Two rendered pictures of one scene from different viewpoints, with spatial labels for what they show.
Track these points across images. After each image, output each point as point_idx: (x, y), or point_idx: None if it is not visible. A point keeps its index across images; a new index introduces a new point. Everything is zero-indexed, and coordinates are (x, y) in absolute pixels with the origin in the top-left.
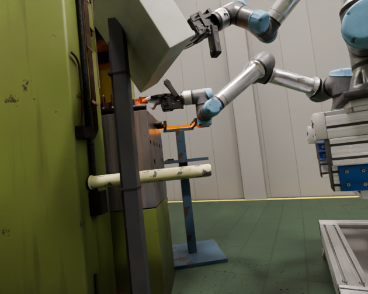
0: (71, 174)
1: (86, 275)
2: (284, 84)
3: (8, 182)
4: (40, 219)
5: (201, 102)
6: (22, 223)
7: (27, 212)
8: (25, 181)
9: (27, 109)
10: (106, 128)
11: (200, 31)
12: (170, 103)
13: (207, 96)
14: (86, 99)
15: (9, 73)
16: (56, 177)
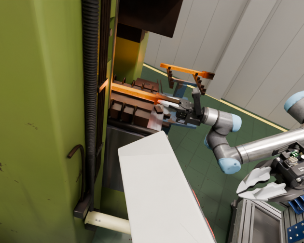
0: (69, 232)
1: None
2: None
3: (6, 215)
4: (42, 236)
5: (221, 133)
6: (27, 232)
7: (30, 231)
8: (24, 220)
9: (10, 185)
10: (109, 140)
11: (295, 198)
12: (188, 120)
13: (231, 130)
14: (89, 168)
15: None
16: (54, 228)
